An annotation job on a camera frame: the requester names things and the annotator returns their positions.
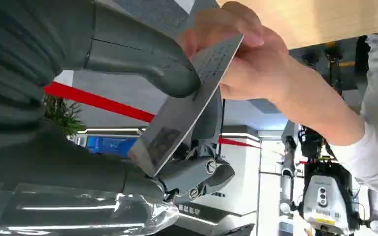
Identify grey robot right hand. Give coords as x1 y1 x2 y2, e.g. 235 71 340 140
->
0 0 236 236

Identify person's hand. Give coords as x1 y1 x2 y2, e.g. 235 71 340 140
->
178 1 291 102

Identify blue display screen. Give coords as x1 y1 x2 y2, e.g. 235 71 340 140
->
86 136 140 159

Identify green potted plant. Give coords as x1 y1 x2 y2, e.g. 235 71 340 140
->
43 94 86 136

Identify robot right arm ribbed sleeve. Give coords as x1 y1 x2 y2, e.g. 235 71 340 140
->
0 0 66 151

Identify humanoid robot in background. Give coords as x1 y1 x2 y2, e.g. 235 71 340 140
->
279 120 378 236

